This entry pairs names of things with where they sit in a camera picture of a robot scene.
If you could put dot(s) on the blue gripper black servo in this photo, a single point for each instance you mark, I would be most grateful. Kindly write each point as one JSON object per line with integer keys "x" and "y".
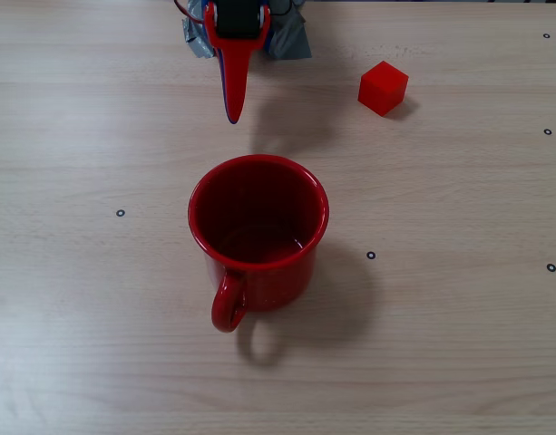
{"x": 237, "y": 20}

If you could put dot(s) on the red enamel mug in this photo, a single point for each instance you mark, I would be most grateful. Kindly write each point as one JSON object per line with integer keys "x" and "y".
{"x": 259, "y": 290}

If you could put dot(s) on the red cube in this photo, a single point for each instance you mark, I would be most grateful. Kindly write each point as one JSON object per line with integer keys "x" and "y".
{"x": 382, "y": 88}

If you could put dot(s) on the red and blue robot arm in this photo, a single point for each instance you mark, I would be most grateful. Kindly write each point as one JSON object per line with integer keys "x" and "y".
{"x": 266, "y": 45}

